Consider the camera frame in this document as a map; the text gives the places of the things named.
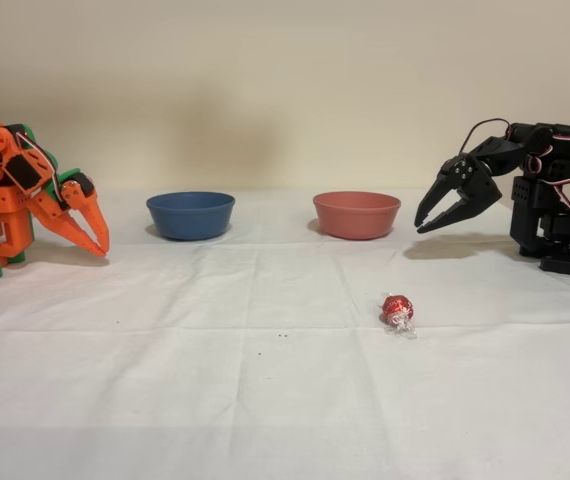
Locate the red candy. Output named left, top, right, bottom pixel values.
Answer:
left=379, top=292, right=419, bottom=341

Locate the red bowl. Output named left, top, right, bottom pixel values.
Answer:
left=312, top=190, right=402, bottom=241

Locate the blue bowl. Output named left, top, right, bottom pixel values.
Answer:
left=145, top=191, right=237, bottom=242

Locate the white tablecloth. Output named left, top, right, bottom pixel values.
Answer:
left=0, top=187, right=570, bottom=480

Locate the red white black servo cable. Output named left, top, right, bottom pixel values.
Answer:
left=457, top=117, right=512, bottom=156
left=12, top=127, right=66, bottom=206

